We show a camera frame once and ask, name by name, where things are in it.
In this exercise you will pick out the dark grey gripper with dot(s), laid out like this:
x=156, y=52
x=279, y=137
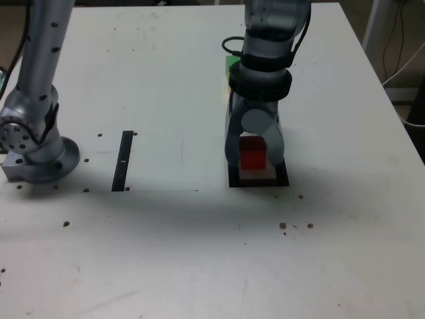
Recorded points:
x=255, y=103

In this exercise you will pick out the red cube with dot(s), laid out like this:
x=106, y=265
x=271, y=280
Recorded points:
x=252, y=156

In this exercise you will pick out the yellow cube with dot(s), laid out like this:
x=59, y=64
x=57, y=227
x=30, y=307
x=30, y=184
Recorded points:
x=227, y=84

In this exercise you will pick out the green cube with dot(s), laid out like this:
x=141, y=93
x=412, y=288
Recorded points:
x=230, y=64

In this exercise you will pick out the black tape square outline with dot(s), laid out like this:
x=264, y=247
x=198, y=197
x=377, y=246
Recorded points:
x=259, y=184

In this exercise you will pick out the black tape strip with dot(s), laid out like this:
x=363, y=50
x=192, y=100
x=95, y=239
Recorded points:
x=120, y=179

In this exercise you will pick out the grey bar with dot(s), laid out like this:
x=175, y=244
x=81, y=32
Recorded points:
x=405, y=94

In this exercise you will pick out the white metal frame leg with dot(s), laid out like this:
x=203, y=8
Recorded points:
x=372, y=23

